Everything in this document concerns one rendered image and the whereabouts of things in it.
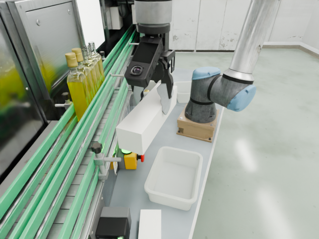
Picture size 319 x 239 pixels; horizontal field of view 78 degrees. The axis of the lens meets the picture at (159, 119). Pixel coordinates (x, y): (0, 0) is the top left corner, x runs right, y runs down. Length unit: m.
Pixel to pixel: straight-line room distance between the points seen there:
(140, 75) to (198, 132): 0.61
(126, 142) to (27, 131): 0.49
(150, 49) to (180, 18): 4.23
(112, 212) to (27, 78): 0.55
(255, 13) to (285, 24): 5.04
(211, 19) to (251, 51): 3.98
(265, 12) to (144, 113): 0.52
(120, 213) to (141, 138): 0.28
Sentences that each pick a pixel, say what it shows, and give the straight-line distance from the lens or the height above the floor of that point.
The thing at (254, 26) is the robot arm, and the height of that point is 1.25.
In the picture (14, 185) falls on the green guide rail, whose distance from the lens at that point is 0.62.
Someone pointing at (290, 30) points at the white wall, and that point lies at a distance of 5.92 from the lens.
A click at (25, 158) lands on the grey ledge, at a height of 0.88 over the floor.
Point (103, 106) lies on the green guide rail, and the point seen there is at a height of 0.91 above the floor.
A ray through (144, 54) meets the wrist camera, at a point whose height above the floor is 1.25.
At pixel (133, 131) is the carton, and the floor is 1.12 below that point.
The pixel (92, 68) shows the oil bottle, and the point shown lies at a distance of 0.90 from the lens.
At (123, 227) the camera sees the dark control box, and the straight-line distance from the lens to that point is 0.61.
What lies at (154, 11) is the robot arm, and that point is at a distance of 0.42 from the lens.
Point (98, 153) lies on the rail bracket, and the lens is 0.57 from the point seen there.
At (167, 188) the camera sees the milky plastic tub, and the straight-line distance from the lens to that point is 0.77.
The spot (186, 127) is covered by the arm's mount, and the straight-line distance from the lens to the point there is 0.94.
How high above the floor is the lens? 1.37
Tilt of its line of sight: 35 degrees down
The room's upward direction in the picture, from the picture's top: straight up
